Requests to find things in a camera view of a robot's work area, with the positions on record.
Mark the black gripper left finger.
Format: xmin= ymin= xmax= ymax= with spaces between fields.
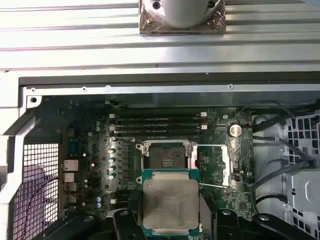
xmin=41 ymin=191 xmax=145 ymax=240

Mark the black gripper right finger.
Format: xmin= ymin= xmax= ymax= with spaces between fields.
xmin=199 ymin=194 xmax=310 ymax=240

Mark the thin silver locking lever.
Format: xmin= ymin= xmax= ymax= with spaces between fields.
xmin=199 ymin=182 xmax=228 ymax=188
xmin=194 ymin=143 xmax=228 ymax=148

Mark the silver green CPU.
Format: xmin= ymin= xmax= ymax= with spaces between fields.
xmin=141 ymin=168 xmax=201 ymax=237

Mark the CPU socket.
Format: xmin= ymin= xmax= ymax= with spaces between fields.
xmin=135 ymin=140 xmax=200 ymax=174

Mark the black RAM slot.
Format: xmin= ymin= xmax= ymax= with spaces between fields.
xmin=108 ymin=110 xmax=209 ymax=118
xmin=108 ymin=117 xmax=209 ymax=124
xmin=108 ymin=123 xmax=209 ymax=131
xmin=108 ymin=129 xmax=209 ymax=137

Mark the green motherboard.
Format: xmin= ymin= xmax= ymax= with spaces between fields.
xmin=59 ymin=96 xmax=256 ymax=226

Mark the silver ethernet port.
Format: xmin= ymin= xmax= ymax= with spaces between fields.
xmin=63 ymin=159 xmax=79 ymax=173

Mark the silver coin battery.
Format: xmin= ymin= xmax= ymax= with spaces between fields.
xmin=229 ymin=123 xmax=244 ymax=138

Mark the silver perforated drive cage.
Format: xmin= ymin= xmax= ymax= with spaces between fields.
xmin=281 ymin=99 xmax=320 ymax=240

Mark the open black PC case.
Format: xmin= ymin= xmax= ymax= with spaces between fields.
xmin=0 ymin=71 xmax=320 ymax=240

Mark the thick black cable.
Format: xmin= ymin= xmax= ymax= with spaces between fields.
xmin=254 ymin=194 xmax=288 ymax=210

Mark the flat gray cable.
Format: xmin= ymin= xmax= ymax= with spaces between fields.
xmin=251 ymin=131 xmax=319 ymax=171
xmin=251 ymin=159 xmax=316 ymax=192

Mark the thin black wire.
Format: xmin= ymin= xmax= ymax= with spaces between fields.
xmin=239 ymin=99 xmax=299 ymax=126

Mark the brown square base plate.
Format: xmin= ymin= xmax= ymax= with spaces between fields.
xmin=138 ymin=0 xmax=227 ymax=36

